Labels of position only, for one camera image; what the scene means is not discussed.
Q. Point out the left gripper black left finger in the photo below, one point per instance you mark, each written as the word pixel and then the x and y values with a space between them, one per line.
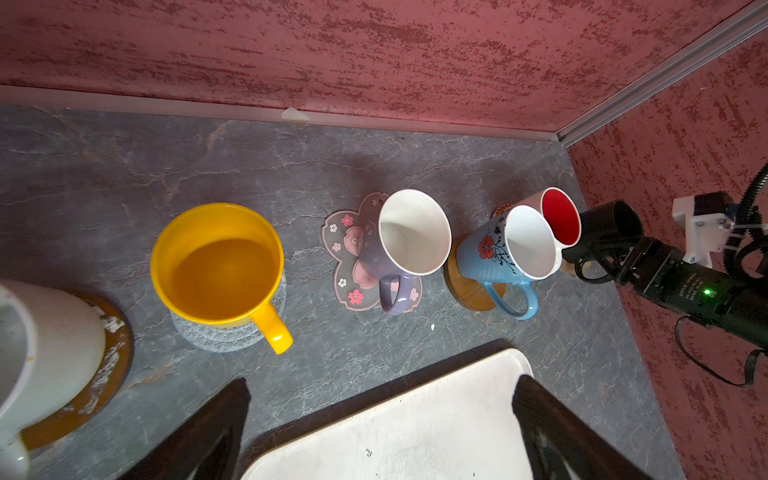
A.
pixel 206 446

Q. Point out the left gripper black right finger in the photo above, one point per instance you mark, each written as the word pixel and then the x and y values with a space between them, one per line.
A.
pixel 558 444

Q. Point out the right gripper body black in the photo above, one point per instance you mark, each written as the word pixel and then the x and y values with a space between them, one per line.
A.
pixel 712 298

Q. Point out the grey woven round coaster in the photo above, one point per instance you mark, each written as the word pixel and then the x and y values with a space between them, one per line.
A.
pixel 221 339

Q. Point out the dark brown glossy coaster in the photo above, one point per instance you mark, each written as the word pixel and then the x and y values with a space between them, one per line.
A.
pixel 101 389

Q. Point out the black mug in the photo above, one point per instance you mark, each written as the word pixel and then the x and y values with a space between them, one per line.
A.
pixel 609 233

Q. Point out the brown cork round coaster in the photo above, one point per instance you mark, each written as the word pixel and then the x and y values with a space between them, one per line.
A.
pixel 468 293

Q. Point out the white speckled mug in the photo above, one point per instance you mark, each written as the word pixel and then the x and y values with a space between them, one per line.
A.
pixel 52 344

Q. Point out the yellow mug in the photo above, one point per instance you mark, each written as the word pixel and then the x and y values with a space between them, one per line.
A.
pixel 220 265

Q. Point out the red inside white mug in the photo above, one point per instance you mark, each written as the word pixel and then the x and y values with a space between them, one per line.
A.
pixel 561 213

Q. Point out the light blue mug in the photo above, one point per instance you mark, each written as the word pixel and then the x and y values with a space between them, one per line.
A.
pixel 516 248

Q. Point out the pink flower coaster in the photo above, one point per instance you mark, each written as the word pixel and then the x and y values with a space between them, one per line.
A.
pixel 343 233

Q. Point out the lavender handle mug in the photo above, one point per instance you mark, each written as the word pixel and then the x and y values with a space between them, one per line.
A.
pixel 410 238

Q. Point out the beige rectangular tray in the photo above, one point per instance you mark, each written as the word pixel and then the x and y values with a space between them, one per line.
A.
pixel 458 426

